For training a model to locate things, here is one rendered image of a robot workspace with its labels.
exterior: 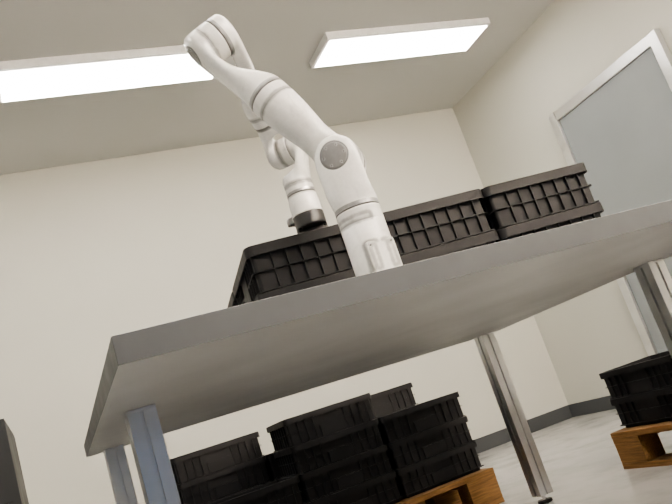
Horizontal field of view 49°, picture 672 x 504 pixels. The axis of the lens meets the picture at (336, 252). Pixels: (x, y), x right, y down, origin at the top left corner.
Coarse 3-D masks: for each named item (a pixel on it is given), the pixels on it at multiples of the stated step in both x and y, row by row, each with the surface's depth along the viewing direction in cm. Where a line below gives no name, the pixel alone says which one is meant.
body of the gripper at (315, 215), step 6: (312, 210) 173; (318, 210) 174; (300, 216) 173; (306, 216) 172; (312, 216) 172; (318, 216) 173; (324, 216) 175; (294, 222) 175; (300, 222) 173; (306, 222) 172; (312, 222) 172; (318, 222) 173; (324, 222) 175; (300, 228) 174; (306, 228) 174; (312, 228) 174; (318, 228) 174
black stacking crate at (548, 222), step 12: (600, 204) 183; (552, 216) 179; (564, 216) 180; (576, 216) 180; (588, 216) 182; (600, 216) 183; (504, 228) 175; (516, 228) 176; (528, 228) 177; (540, 228) 179; (552, 228) 179
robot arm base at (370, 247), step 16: (352, 208) 143; (368, 208) 143; (352, 224) 143; (368, 224) 142; (384, 224) 144; (352, 240) 143; (368, 240) 141; (384, 240) 142; (352, 256) 143; (368, 256) 140; (384, 256) 141; (368, 272) 140
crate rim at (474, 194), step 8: (464, 192) 176; (472, 192) 176; (480, 192) 177; (432, 200) 174; (440, 200) 174; (448, 200) 175; (456, 200) 175; (464, 200) 175; (480, 200) 180; (400, 208) 171; (408, 208) 172; (416, 208) 172; (424, 208) 173; (432, 208) 173; (384, 216) 170; (392, 216) 170; (400, 216) 171
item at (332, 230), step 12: (324, 228) 166; (336, 228) 167; (276, 240) 163; (288, 240) 164; (300, 240) 164; (312, 240) 165; (252, 252) 161; (264, 252) 162; (240, 264) 172; (240, 276) 176
